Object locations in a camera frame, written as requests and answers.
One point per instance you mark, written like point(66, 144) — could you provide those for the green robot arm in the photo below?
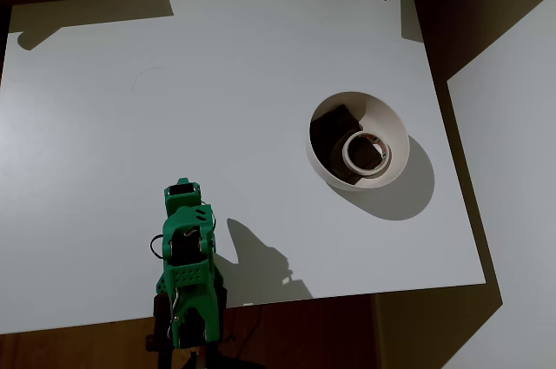
point(191, 265)

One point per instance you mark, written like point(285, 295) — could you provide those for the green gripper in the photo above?
point(182, 190)

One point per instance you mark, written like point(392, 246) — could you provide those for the white bowl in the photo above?
point(386, 117)

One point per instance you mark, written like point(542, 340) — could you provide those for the white tape roll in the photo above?
point(347, 156)

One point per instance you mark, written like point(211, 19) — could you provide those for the black folded cloth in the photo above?
point(330, 130)

